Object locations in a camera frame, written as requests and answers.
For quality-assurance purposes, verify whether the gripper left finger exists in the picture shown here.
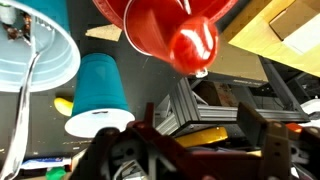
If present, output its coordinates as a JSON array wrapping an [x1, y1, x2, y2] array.
[[68, 103, 185, 180]]

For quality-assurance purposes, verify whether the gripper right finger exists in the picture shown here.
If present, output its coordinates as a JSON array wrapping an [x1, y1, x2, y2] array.
[[192, 103, 320, 180]]

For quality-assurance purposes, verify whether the red plastic cup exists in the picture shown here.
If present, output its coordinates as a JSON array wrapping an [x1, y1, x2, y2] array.
[[124, 0, 219, 74]]

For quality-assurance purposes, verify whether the blue cup right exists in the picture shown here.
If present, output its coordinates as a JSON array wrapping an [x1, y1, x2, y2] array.
[[64, 53, 135, 138]]

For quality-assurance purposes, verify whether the blue cup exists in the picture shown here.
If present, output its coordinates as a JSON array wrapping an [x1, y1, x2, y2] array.
[[0, 0, 80, 92], [64, 53, 135, 138]]

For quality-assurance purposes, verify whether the red bowl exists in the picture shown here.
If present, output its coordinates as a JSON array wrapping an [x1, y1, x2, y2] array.
[[92, 0, 238, 29]]

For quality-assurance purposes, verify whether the blue cup left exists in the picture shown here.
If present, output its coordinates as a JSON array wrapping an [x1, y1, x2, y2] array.
[[0, 0, 80, 92]]

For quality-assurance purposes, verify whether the yellow toy banana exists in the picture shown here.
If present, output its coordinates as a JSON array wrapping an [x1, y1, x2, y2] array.
[[54, 97, 73, 117]]

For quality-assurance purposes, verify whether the wooden desk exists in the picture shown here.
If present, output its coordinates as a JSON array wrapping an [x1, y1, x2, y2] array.
[[216, 0, 320, 77]]

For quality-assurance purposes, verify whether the tan rectangular box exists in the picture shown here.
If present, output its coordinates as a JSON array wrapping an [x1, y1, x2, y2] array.
[[269, 0, 320, 54]]

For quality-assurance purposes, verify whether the metal spoon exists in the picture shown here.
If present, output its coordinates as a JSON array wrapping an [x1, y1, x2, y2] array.
[[0, 18, 55, 180]]

